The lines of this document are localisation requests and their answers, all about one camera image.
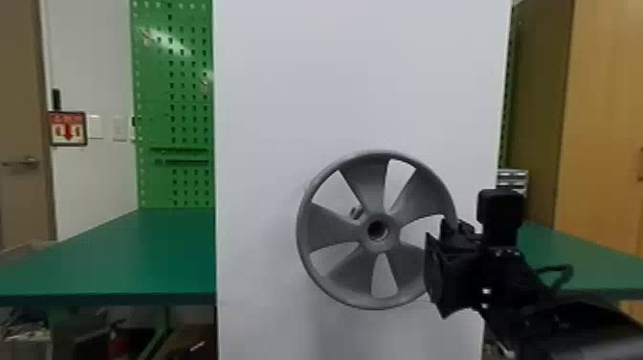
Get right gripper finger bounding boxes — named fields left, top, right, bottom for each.
left=423, top=232, right=447, bottom=320
left=439, top=218, right=477, bottom=242

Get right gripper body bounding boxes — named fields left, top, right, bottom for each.
left=440, top=231, right=493, bottom=317

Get grey wheel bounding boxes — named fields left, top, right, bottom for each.
left=295, top=149, right=460, bottom=311

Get white panel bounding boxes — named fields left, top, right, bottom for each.
left=212, top=0, right=513, bottom=360

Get beige door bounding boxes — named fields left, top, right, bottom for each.
left=0, top=0, right=55, bottom=250

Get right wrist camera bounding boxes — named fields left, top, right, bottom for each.
left=477, top=188, right=525, bottom=249

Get silver frame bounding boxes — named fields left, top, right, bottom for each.
left=497, top=169, right=530, bottom=196

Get black cable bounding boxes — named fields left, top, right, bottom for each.
left=534, top=262, right=575, bottom=294

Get white wall switch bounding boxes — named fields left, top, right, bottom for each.
left=111, top=116, right=129, bottom=143
left=87, top=113, right=104, bottom=141

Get red wall sign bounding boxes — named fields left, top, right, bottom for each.
left=47, top=110, right=89, bottom=147

